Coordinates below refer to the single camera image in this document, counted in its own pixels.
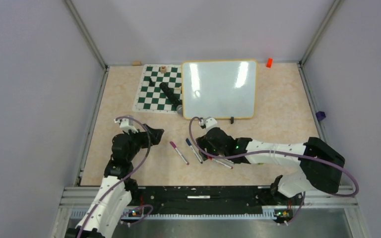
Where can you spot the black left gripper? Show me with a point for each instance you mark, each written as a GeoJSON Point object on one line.
{"type": "Point", "coordinates": [156, 135]}

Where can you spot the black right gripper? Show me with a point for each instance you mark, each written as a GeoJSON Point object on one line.
{"type": "Point", "coordinates": [204, 143]}

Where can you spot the red marker pen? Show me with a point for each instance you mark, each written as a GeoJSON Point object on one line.
{"type": "Point", "coordinates": [221, 163]}

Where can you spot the yellow framed whiteboard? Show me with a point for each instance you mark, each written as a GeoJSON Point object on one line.
{"type": "Point", "coordinates": [222, 89]}

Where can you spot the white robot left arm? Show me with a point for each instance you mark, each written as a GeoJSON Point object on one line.
{"type": "Point", "coordinates": [117, 189]}

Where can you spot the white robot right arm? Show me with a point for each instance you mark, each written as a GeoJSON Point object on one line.
{"type": "Point", "coordinates": [317, 164]}

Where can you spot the blue capped marker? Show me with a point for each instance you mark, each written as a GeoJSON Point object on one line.
{"type": "Point", "coordinates": [194, 151]}

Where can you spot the purple capped marker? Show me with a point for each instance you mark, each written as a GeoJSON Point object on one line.
{"type": "Point", "coordinates": [179, 153]}

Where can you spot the green white chess mat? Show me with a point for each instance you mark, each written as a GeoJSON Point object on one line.
{"type": "Point", "coordinates": [152, 99]}

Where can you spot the black glitter microphone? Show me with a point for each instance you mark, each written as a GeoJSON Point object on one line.
{"type": "Point", "coordinates": [176, 102]}

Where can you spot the wooden chess piece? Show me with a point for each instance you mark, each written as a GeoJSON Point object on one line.
{"type": "Point", "coordinates": [163, 69]}

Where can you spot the orange block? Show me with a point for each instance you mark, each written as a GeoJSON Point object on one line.
{"type": "Point", "coordinates": [269, 63]}

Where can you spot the purple block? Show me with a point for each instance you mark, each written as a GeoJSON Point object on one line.
{"type": "Point", "coordinates": [320, 115]}

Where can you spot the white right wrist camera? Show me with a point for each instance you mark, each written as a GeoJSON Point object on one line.
{"type": "Point", "coordinates": [208, 123]}

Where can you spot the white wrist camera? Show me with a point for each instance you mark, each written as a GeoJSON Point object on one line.
{"type": "Point", "coordinates": [208, 123]}
{"type": "Point", "coordinates": [124, 124]}

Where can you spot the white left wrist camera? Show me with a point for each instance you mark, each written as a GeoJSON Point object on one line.
{"type": "Point", "coordinates": [124, 124]}

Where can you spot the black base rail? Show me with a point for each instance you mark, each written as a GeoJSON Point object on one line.
{"type": "Point", "coordinates": [211, 200]}

